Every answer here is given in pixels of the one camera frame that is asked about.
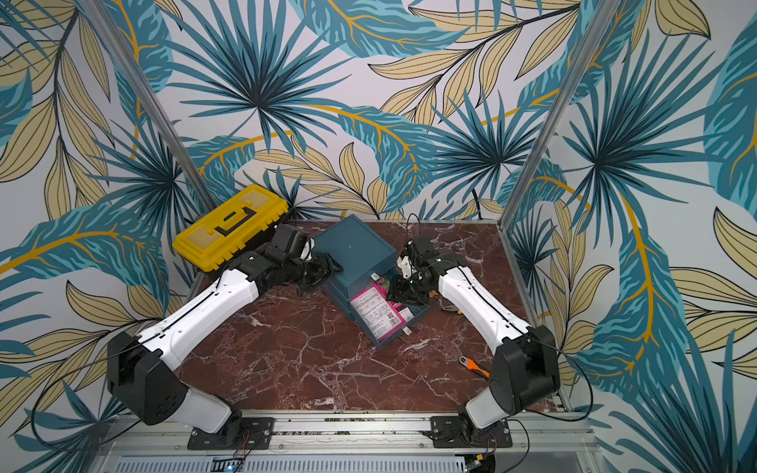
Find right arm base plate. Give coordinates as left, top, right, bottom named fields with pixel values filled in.
left=428, top=414, right=513, bottom=449

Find yellow black pliers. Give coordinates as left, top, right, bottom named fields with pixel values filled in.
left=440, top=304, right=462, bottom=315

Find teal drawer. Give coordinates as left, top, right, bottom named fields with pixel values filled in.
left=348, top=276, right=429, bottom=349

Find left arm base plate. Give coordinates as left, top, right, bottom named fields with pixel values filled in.
left=187, top=417, right=275, bottom=451

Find right aluminium corner post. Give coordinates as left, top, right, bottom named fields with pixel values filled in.
left=498, top=1, right=620, bottom=233

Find aluminium corner post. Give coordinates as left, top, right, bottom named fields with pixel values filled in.
left=498, top=1, right=620, bottom=233
left=80, top=0, right=217, bottom=213

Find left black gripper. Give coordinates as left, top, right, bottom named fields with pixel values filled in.
left=286, top=250, right=345, bottom=294

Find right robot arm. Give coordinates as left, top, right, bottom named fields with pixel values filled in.
left=388, top=254, right=561, bottom=430

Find left aluminium corner post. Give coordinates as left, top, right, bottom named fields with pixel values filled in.
left=80, top=0, right=217, bottom=213

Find orange adjustable wrench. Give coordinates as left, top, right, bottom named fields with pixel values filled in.
left=459, top=356, right=490, bottom=380

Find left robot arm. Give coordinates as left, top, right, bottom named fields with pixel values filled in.
left=106, top=251, right=342, bottom=445

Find yellow black toolbox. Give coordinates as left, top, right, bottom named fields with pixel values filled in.
left=173, top=184, right=289, bottom=272

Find pink seed bag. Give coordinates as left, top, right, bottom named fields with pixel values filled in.
left=350, top=283, right=415, bottom=342

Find teal drawer cabinet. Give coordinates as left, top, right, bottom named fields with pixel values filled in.
left=315, top=216, right=397, bottom=311

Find aluminium front rail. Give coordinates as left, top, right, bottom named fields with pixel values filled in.
left=89, top=410, right=607, bottom=472

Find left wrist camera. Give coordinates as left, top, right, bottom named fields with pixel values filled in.
left=266, top=225, right=315, bottom=264

